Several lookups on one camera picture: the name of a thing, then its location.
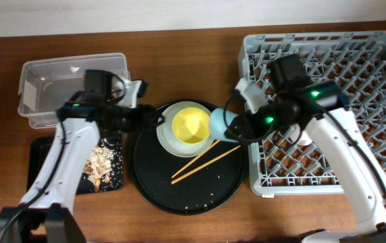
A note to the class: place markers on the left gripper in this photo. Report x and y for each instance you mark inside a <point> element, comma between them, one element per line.
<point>151,117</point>

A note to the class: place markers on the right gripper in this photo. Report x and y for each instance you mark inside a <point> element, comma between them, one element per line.
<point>244,126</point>

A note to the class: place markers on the pink cup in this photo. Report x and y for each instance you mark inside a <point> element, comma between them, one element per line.
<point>300,136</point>

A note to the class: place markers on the grey plate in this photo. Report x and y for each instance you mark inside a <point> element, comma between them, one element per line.
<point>168,139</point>

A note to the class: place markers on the blue cup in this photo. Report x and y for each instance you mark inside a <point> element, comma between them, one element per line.
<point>217,126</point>

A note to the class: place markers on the wooden chopstick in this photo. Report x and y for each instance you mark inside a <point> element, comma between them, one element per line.
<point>195,159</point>
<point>204,165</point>

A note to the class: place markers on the food scraps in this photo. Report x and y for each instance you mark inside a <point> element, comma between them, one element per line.
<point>98,167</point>

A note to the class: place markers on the yellow bowl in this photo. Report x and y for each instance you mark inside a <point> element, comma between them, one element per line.
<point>190,125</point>

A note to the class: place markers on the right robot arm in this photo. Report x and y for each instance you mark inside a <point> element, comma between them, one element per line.
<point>322,111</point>

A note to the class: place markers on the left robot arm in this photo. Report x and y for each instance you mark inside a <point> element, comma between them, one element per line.
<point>45,212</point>

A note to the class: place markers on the grey dishwasher rack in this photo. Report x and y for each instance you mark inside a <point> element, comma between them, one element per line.
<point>354,60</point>

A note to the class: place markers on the clear plastic bin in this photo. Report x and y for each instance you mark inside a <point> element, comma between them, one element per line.
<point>45,85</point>

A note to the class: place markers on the black rectangular tray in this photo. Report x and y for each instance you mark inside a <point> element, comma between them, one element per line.
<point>41,146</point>

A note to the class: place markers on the round black tray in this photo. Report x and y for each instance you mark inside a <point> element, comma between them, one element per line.
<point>151,168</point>

